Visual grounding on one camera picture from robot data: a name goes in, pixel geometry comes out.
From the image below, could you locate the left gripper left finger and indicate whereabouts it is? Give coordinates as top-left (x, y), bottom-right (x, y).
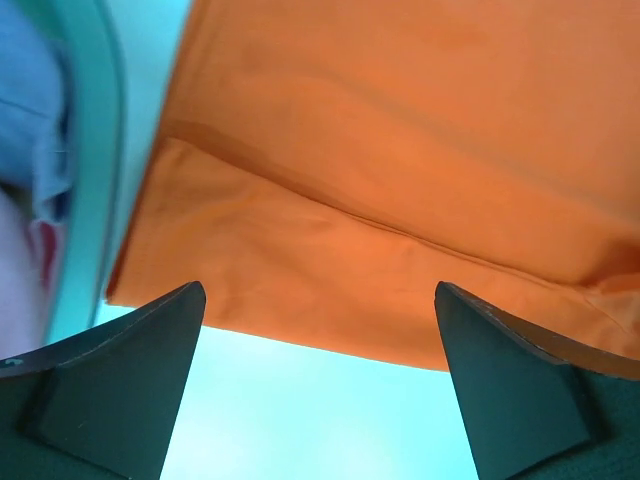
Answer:
top-left (1, 282), bottom-right (206, 480)

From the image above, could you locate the lavender t shirt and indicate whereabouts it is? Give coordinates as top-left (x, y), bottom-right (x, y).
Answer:
top-left (1, 1), bottom-right (74, 221)

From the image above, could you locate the orange t shirt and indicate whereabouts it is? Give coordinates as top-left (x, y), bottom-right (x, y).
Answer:
top-left (106, 1), bottom-right (639, 370)

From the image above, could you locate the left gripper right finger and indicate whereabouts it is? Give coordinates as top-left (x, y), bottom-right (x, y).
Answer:
top-left (434, 282), bottom-right (639, 480)

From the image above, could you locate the translucent blue basket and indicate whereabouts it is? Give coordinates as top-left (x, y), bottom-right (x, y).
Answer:
top-left (21, 1), bottom-right (191, 343)

